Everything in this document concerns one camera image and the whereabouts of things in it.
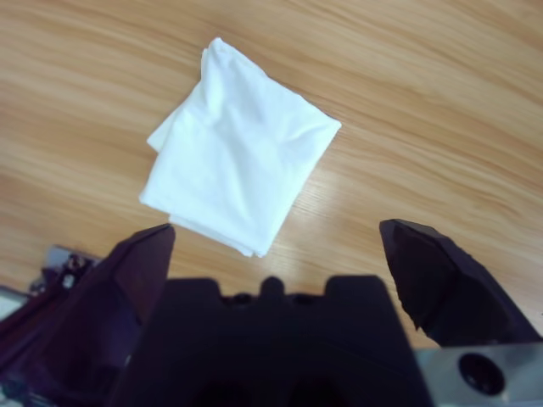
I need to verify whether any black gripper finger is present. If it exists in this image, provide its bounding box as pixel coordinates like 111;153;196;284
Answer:
54;223;177;407
378;218;535;349

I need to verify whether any white Unitree print t-shirt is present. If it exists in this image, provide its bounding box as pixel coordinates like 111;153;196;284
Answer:
138;36;343;259

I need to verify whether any grey metal bracket with hole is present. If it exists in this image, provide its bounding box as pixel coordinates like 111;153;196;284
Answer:
414;341;543;404

